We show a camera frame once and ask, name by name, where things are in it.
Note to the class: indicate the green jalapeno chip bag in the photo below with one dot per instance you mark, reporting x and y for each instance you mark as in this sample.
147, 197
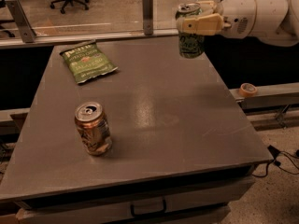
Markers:
86, 61

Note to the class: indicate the middle metal glass bracket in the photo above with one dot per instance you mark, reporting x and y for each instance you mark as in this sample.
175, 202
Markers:
147, 6

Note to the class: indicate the roll of tan tape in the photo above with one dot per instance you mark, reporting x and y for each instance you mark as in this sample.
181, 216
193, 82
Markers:
247, 90

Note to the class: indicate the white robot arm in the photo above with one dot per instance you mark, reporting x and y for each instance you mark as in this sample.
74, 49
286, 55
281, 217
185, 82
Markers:
273, 22

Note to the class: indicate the black drawer handle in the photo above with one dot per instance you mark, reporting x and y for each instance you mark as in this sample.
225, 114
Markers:
147, 208

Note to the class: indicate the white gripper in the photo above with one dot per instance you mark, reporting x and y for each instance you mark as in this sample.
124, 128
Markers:
238, 17

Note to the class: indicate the grey table drawer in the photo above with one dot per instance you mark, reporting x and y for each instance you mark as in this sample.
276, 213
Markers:
206, 205

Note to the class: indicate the orange soda can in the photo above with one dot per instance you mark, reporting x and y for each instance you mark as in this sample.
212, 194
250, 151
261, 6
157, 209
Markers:
92, 125

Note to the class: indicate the left metal glass bracket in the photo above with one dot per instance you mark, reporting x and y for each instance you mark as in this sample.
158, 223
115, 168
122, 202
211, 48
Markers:
28, 35

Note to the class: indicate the crushed green soda can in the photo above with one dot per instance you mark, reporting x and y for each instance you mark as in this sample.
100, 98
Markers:
191, 45

